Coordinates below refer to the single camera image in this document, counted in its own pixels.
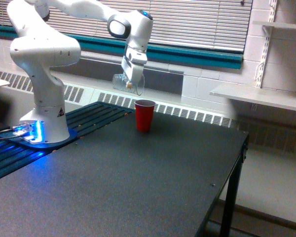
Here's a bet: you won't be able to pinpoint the baseboard radiator vent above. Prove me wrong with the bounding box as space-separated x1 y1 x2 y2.
0 70 239 128

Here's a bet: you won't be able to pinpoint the white shelf bracket rail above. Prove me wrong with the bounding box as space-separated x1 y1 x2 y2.
254 0 278 88

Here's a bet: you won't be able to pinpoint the white window blinds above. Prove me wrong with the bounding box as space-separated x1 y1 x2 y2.
0 0 253 53

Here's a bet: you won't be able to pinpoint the red plastic cup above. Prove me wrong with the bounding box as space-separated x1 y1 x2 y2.
135 100 155 132

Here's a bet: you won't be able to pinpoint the white wall shelf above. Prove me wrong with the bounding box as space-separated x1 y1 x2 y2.
210 83 296 111
253 21 296 30

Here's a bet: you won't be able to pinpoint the blue slotted mounting rail plate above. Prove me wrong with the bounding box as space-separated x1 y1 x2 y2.
0 102 135 178

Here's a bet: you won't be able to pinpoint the black table leg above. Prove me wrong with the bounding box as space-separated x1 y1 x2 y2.
219 135 249 237

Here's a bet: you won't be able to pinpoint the white lower wall shelf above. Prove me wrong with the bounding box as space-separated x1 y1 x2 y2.
210 83 296 111

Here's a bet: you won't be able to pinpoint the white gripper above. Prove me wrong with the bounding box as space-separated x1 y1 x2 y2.
121 45 148 89

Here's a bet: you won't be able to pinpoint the white upper wall shelf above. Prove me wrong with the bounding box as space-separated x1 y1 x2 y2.
253 21 296 30

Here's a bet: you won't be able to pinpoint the clear plastic cup with grains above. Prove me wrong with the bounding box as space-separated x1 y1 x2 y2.
112 73 145 96

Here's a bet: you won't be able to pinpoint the black cable at base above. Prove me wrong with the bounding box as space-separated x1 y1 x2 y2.
0 126 15 141

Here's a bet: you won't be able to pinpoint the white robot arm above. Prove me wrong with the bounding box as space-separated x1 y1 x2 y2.
7 0 153 144

